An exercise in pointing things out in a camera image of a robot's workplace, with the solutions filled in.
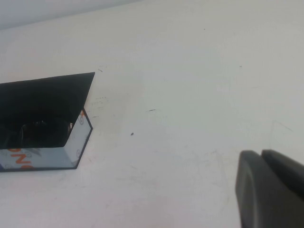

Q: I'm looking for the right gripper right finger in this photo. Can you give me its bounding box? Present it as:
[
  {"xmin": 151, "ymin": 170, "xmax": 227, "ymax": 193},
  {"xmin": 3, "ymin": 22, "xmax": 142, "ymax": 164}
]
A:
[{"xmin": 260, "ymin": 149, "xmax": 304, "ymax": 190}]

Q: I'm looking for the black printed glasses case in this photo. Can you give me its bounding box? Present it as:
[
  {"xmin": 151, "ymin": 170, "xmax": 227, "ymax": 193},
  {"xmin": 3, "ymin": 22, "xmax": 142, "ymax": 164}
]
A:
[{"xmin": 0, "ymin": 72, "xmax": 95, "ymax": 173}]

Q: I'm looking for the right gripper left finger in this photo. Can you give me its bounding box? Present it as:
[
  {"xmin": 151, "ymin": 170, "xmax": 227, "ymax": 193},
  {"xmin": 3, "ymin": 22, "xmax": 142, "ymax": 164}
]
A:
[{"xmin": 234, "ymin": 150, "xmax": 304, "ymax": 228}]

